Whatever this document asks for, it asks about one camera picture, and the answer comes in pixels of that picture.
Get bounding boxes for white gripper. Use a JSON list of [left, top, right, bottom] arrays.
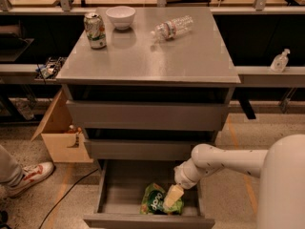
[[163, 160, 204, 208]]

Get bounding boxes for grey top drawer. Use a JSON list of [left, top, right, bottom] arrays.
[[67, 100, 228, 131]]

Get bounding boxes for white ceramic bowl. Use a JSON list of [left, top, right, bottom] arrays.
[[106, 6, 135, 30]]

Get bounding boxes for long grey bench shelf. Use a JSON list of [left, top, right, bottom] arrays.
[[0, 64, 305, 88]]

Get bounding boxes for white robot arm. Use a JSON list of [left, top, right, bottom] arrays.
[[164, 135, 305, 229]]

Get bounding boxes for green rice chip bag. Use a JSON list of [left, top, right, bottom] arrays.
[[140, 183, 184, 215]]

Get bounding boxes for grey trouser leg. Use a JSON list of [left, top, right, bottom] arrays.
[[0, 145, 24, 187]]

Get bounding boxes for cardboard box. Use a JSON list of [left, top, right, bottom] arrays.
[[31, 90, 92, 163]]

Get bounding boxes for green white soda can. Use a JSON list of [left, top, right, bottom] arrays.
[[84, 12, 107, 49]]

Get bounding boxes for grey middle drawer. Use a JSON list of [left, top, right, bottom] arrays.
[[83, 138, 216, 162]]

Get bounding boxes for white red sneaker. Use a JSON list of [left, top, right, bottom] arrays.
[[5, 162, 55, 198]]

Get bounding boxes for grey drawer cabinet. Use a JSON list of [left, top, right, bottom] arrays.
[[55, 6, 241, 229]]

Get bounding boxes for clear plastic water bottle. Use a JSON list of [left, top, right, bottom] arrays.
[[151, 15, 193, 43]]

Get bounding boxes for grey open bottom drawer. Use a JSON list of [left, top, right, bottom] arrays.
[[84, 160, 214, 229]]

